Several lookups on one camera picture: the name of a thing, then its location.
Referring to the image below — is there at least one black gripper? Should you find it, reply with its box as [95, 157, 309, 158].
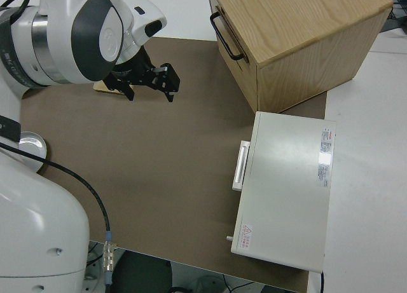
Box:
[106, 48, 181, 104]

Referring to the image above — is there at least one wooden mug tree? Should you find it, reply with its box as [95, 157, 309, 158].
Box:
[93, 79, 127, 97]

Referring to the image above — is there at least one brown table mat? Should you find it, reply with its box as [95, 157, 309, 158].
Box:
[18, 37, 328, 289]

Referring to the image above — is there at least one wooden drawer cabinet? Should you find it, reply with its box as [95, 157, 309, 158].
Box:
[206, 0, 394, 114]

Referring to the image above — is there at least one white toaster oven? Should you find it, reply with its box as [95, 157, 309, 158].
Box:
[226, 111, 337, 273]

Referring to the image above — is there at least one black cabinet handle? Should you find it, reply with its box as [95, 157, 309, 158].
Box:
[209, 12, 245, 61]

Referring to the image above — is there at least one black cable with metal plug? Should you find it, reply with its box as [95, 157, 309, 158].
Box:
[0, 140, 116, 287]

